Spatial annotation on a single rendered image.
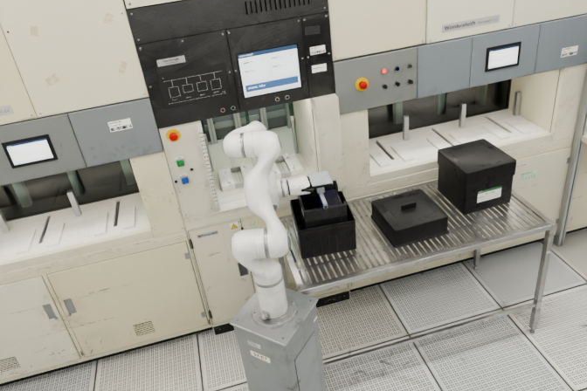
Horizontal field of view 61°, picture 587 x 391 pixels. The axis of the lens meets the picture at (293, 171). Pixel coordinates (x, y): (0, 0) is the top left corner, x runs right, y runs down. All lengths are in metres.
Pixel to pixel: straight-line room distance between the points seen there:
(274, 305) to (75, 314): 1.33
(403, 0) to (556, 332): 2.01
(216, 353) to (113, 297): 0.69
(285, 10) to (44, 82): 1.09
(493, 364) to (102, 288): 2.14
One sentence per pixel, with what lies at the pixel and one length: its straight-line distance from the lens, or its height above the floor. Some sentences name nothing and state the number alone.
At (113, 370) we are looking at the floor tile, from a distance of 3.30.
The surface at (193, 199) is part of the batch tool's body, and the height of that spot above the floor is 0.98.
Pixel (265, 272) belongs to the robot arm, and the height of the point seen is 1.02.
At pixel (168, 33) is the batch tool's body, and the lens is 2.32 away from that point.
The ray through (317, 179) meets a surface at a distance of 2.35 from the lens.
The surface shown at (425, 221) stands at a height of 0.86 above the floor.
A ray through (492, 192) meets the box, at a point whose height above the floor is 0.86.
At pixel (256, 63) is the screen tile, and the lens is 2.38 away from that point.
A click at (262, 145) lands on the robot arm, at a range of 1.90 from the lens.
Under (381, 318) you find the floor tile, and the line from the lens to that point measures 3.19.
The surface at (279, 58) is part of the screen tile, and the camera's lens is 2.40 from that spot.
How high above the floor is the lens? 2.32
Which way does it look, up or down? 30 degrees down
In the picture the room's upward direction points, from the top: 7 degrees counter-clockwise
